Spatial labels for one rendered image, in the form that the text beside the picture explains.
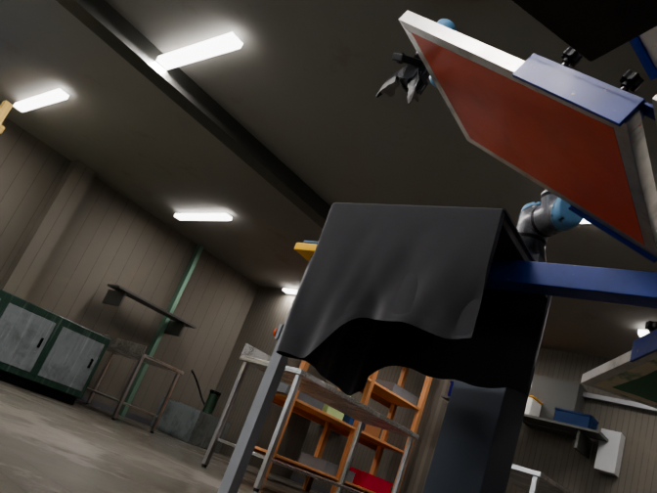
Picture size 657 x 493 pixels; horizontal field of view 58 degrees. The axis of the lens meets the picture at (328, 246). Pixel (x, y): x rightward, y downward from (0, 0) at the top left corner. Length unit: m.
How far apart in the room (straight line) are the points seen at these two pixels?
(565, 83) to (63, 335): 6.21
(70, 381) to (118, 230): 3.10
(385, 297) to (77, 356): 5.95
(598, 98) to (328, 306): 0.75
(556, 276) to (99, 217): 8.36
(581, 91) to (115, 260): 8.59
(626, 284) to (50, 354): 6.21
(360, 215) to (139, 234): 8.30
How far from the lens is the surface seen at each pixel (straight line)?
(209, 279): 10.49
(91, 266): 9.35
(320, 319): 1.45
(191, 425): 9.26
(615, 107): 1.35
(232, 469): 1.88
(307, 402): 7.47
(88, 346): 7.16
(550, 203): 2.16
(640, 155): 1.43
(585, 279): 1.45
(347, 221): 1.53
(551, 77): 1.44
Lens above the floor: 0.31
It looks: 20 degrees up
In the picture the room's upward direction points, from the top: 21 degrees clockwise
